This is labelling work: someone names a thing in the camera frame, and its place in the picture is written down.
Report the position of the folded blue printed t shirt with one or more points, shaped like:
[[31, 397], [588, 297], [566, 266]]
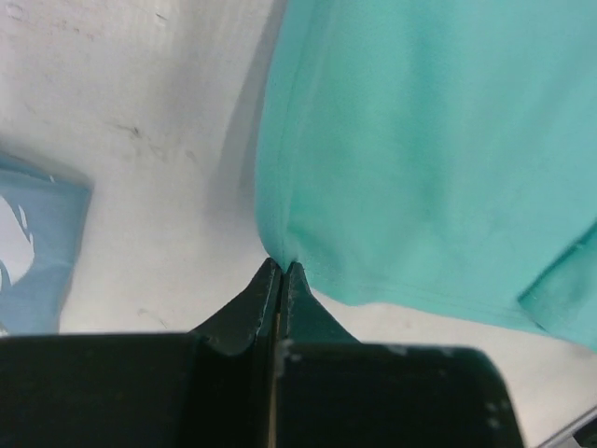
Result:
[[42, 221]]

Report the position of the teal t shirt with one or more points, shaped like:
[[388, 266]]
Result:
[[439, 155]]

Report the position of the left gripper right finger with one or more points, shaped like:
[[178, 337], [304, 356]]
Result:
[[333, 391]]

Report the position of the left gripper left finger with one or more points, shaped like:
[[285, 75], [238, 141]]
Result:
[[208, 387]]

